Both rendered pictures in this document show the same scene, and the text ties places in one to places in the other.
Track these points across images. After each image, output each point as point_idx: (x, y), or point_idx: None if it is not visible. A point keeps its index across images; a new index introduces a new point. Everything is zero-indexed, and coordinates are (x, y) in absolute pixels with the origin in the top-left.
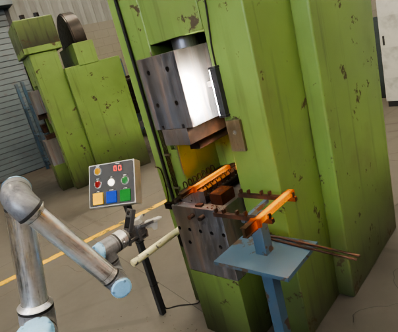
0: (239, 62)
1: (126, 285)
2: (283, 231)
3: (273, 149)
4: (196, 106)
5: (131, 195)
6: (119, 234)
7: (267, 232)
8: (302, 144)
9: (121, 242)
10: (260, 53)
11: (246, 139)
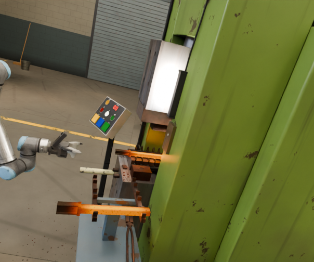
0: (196, 77)
1: (7, 173)
2: (153, 235)
3: (178, 169)
4: (159, 95)
5: (107, 130)
6: (42, 142)
7: (115, 225)
8: (222, 186)
9: (39, 147)
10: (217, 80)
11: (171, 145)
